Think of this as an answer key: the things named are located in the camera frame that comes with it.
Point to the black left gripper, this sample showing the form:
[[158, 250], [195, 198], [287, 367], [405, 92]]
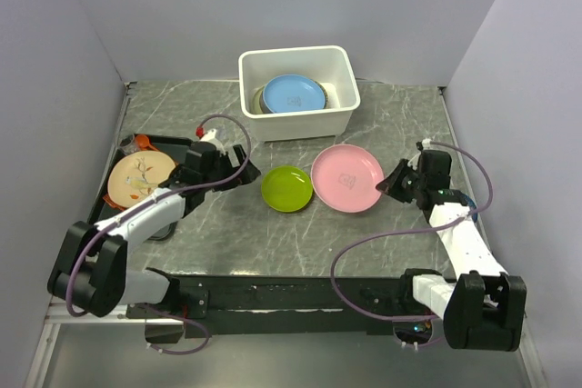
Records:
[[248, 175]]

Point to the aluminium frame rail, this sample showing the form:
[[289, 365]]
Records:
[[483, 290]]

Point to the clear glass cup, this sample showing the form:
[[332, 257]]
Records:
[[129, 145]]

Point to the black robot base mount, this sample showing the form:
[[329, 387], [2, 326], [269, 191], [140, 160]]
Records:
[[227, 305]]

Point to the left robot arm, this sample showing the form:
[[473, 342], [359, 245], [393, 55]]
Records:
[[90, 272]]

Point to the black plastic tray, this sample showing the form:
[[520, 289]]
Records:
[[175, 147]]

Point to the green plate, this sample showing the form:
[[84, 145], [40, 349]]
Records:
[[287, 189]]

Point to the cream plate with branch motif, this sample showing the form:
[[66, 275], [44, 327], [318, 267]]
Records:
[[256, 105]]

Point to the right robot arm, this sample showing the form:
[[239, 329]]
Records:
[[423, 286]]

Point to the orange measuring scoop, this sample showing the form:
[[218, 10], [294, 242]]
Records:
[[143, 142]]

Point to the blue white patterned bowl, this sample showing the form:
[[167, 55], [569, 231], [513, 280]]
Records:
[[471, 204]]

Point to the blue plate with bamboo mat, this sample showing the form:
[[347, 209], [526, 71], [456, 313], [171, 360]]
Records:
[[293, 93]]

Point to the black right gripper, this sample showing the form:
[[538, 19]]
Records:
[[390, 184]]

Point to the pink plate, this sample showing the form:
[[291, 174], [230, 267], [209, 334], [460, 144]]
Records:
[[344, 177]]

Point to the white plastic bin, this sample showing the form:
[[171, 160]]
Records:
[[324, 64]]

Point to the beige plate with bird motif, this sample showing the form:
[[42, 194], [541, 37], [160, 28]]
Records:
[[137, 175]]

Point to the dark plate with deer motif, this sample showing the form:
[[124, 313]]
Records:
[[263, 104]]

